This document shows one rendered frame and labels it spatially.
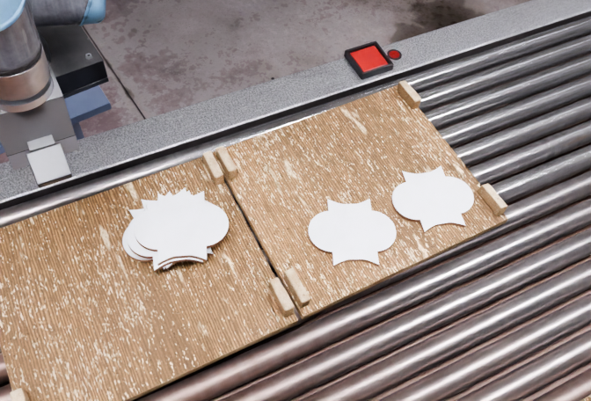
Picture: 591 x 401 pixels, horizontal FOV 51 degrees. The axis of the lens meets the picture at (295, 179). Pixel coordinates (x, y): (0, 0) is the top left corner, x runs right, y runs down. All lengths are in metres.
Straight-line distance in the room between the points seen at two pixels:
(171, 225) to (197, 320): 0.16
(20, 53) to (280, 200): 0.53
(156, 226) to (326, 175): 0.32
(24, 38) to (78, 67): 0.60
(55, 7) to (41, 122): 0.40
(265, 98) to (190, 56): 1.41
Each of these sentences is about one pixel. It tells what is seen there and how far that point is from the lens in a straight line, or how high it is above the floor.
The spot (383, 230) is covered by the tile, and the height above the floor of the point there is 0.94.
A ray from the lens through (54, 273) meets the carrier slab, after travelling 1.06.
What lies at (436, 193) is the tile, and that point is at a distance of 1.13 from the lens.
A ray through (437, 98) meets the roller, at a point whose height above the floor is 0.91.
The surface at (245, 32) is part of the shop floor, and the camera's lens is 2.74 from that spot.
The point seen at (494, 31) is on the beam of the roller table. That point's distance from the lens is 1.51.
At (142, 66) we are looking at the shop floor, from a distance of 2.62.
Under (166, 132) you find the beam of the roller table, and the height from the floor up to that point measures 0.91.
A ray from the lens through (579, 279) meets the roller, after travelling 1.17.
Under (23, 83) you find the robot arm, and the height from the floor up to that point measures 1.32.
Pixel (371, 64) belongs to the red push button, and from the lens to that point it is 1.32.
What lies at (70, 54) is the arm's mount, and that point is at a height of 0.93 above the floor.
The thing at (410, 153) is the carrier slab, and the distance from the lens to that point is 1.18.
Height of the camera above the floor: 1.85
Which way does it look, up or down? 55 degrees down
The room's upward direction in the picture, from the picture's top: 7 degrees clockwise
